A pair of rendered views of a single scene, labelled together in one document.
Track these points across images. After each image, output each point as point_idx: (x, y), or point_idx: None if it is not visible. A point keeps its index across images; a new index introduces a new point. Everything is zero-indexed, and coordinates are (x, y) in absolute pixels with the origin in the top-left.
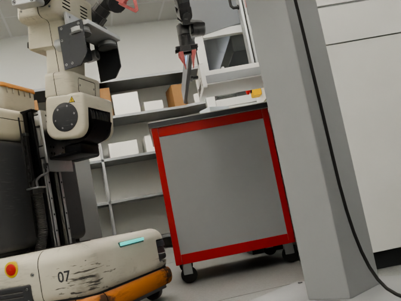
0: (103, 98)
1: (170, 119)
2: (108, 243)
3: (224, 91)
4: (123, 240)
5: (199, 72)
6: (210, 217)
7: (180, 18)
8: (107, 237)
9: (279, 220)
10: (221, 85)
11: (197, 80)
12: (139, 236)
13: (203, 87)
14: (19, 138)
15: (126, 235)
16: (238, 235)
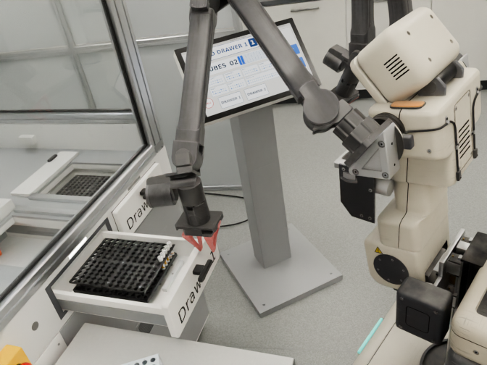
0: (375, 228)
1: (250, 350)
2: (392, 307)
3: (153, 298)
4: (378, 326)
5: (205, 248)
6: None
7: (202, 162)
8: (396, 342)
9: None
10: (182, 265)
11: (188, 282)
12: (361, 352)
13: (217, 258)
14: None
15: (375, 339)
16: None
